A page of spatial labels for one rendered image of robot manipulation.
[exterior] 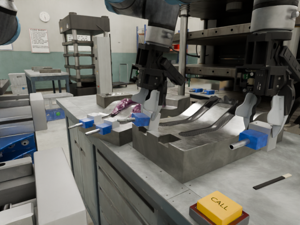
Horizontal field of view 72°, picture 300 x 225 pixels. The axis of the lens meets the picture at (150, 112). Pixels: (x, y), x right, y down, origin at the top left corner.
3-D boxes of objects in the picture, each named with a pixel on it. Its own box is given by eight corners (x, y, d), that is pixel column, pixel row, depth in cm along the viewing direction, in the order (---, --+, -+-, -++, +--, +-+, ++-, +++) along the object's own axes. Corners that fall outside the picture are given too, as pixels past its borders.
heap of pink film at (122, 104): (135, 121, 82) (134, 102, 80) (106, 114, 93) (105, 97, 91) (171, 109, 101) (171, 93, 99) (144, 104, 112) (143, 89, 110)
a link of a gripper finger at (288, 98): (268, 115, 44) (264, 75, 43) (272, 114, 45) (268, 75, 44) (293, 115, 40) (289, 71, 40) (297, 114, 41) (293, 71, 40)
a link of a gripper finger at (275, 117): (260, 142, 42) (256, 97, 41) (275, 136, 45) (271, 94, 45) (276, 143, 39) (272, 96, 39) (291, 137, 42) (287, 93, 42)
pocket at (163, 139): (168, 156, 54) (168, 143, 53) (157, 148, 59) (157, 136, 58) (181, 152, 57) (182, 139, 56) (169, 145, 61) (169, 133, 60)
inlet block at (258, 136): (240, 164, 40) (244, 138, 39) (220, 154, 44) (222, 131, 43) (275, 147, 47) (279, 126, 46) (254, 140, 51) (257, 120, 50)
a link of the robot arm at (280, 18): (264, 15, 45) (309, 7, 38) (261, 37, 46) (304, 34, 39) (244, 10, 41) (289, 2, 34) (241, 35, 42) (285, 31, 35)
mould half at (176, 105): (119, 146, 73) (118, 117, 70) (78, 130, 89) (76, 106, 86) (189, 116, 110) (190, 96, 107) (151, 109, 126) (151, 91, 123)
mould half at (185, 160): (182, 184, 51) (184, 133, 48) (132, 147, 72) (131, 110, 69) (281, 141, 78) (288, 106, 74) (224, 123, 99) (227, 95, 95)
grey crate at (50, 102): (40, 111, 355) (38, 98, 350) (35, 106, 385) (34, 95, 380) (74, 106, 391) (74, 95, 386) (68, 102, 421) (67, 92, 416)
